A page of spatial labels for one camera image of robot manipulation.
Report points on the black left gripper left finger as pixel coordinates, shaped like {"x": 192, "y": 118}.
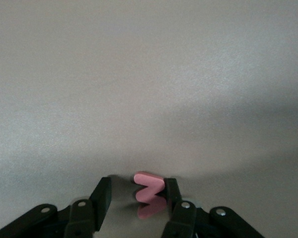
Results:
{"x": 99, "y": 203}

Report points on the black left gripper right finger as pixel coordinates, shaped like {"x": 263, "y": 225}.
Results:
{"x": 178, "y": 213}

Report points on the red foam letter w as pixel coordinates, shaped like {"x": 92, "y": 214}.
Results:
{"x": 149, "y": 191}

